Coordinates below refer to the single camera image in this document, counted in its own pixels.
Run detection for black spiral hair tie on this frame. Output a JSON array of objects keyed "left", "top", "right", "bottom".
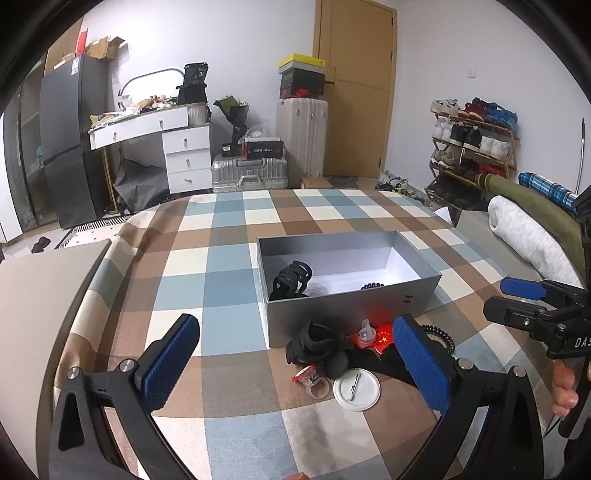
[{"left": 417, "top": 324, "right": 456, "bottom": 358}]

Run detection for red flag pin badge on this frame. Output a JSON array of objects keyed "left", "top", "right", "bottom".
[{"left": 353, "top": 324, "right": 394, "bottom": 356}]

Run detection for white round pin badge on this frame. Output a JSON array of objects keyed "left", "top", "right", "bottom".
[{"left": 332, "top": 368, "right": 382, "bottom": 412}]

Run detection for small red clear ring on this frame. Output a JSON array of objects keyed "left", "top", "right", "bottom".
[{"left": 290, "top": 364, "right": 330, "bottom": 400}]

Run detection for black rounded hair clip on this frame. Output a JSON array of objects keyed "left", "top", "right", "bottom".
[{"left": 284, "top": 321, "right": 349, "bottom": 380}]

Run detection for person's right hand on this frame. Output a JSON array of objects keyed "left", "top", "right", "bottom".
[{"left": 552, "top": 360, "right": 578, "bottom": 418}]

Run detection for white rolled blanket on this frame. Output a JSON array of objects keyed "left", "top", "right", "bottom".
[{"left": 488, "top": 195, "right": 583, "bottom": 288}]

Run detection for olive green rolled mat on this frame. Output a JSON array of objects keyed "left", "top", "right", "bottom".
[{"left": 475, "top": 174, "right": 585, "bottom": 275}]

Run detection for blue plaid rolled cloth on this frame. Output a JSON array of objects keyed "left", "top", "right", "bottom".
[{"left": 518, "top": 172, "right": 577, "bottom": 215}]

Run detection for plaid bed cover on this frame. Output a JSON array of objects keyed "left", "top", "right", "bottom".
[{"left": 52, "top": 189, "right": 555, "bottom": 479}]

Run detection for wooden shoe rack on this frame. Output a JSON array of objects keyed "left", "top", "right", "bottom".
[{"left": 425, "top": 97, "right": 520, "bottom": 215}]

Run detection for shoes on floor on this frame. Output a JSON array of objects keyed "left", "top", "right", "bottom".
[{"left": 376, "top": 170, "right": 428, "bottom": 204}]

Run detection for grey open cardboard box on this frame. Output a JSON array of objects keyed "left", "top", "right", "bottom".
[{"left": 257, "top": 231, "right": 442, "bottom": 348}]

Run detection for silver lying suitcase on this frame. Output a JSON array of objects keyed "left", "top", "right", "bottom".
[{"left": 211, "top": 155, "right": 288, "bottom": 193}]

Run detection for white upright suitcase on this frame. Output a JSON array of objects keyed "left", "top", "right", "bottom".
[{"left": 276, "top": 98, "right": 329, "bottom": 188}]

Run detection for white desk with drawers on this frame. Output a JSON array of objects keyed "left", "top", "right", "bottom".
[{"left": 89, "top": 103, "right": 212, "bottom": 194}]

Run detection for wooden door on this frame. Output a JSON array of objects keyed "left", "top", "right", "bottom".
[{"left": 314, "top": 0, "right": 398, "bottom": 177}]

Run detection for glass door cabinet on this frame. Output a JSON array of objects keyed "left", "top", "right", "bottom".
[{"left": 3, "top": 67, "right": 57, "bottom": 232}]

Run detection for black red box on suitcase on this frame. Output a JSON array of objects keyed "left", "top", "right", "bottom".
[{"left": 242, "top": 137, "right": 284, "bottom": 160}]

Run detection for black red shoebox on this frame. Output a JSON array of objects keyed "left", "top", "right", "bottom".
[{"left": 280, "top": 68, "right": 325, "bottom": 100}]

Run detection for yellow lid shoebox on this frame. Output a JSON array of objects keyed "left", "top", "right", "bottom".
[{"left": 277, "top": 53, "right": 325, "bottom": 74}]

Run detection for black refrigerator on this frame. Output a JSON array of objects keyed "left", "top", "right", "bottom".
[{"left": 40, "top": 54, "right": 111, "bottom": 229}]

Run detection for flower bouquet black wrap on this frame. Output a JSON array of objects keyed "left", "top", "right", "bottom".
[{"left": 213, "top": 95, "right": 249, "bottom": 157}]

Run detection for cardboard box on fridge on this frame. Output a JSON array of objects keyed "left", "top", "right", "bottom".
[{"left": 85, "top": 37, "right": 125, "bottom": 61}]

